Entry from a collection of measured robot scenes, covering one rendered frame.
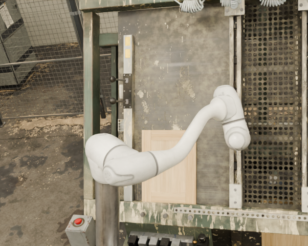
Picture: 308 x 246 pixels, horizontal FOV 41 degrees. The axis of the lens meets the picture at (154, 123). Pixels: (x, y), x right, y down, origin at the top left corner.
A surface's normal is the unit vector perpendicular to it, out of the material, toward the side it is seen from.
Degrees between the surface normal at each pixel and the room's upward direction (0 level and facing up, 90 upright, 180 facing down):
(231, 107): 57
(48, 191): 0
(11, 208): 0
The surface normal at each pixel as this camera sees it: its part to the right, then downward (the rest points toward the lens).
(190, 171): -0.29, 0.00
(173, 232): -0.24, 0.56
